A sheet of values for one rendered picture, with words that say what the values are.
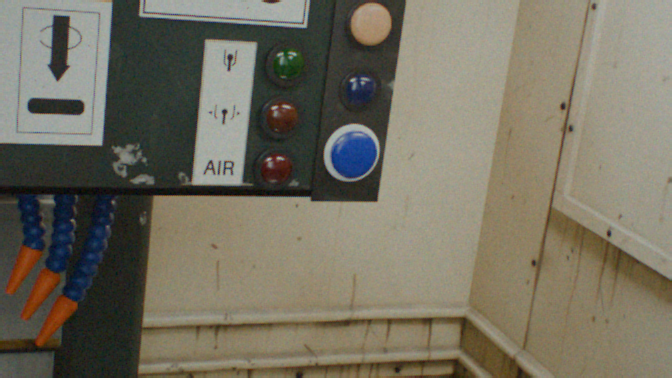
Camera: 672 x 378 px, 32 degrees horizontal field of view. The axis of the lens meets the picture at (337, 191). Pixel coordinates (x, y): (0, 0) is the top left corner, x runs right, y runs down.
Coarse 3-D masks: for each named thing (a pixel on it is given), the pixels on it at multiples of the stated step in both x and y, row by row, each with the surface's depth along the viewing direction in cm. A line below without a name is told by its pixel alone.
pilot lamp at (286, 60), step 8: (280, 56) 68; (288, 56) 68; (296, 56) 68; (280, 64) 68; (288, 64) 68; (296, 64) 69; (304, 64) 69; (280, 72) 68; (288, 72) 68; (296, 72) 69; (288, 80) 69
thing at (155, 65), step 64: (128, 0) 65; (320, 0) 69; (128, 64) 66; (192, 64) 67; (256, 64) 68; (320, 64) 70; (128, 128) 67; (192, 128) 68; (256, 128) 70; (0, 192) 66; (64, 192) 67; (128, 192) 69; (192, 192) 70; (256, 192) 72
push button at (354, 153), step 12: (348, 132) 71; (360, 132) 71; (336, 144) 71; (348, 144) 71; (360, 144) 71; (372, 144) 72; (336, 156) 71; (348, 156) 71; (360, 156) 72; (372, 156) 72; (336, 168) 71; (348, 168) 72; (360, 168) 72
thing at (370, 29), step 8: (360, 8) 69; (368, 8) 69; (376, 8) 69; (352, 16) 69; (360, 16) 69; (368, 16) 69; (376, 16) 69; (384, 16) 69; (352, 24) 69; (360, 24) 69; (368, 24) 69; (376, 24) 69; (384, 24) 70; (352, 32) 69; (360, 32) 69; (368, 32) 69; (376, 32) 70; (384, 32) 70; (360, 40) 69; (368, 40) 70; (376, 40) 70
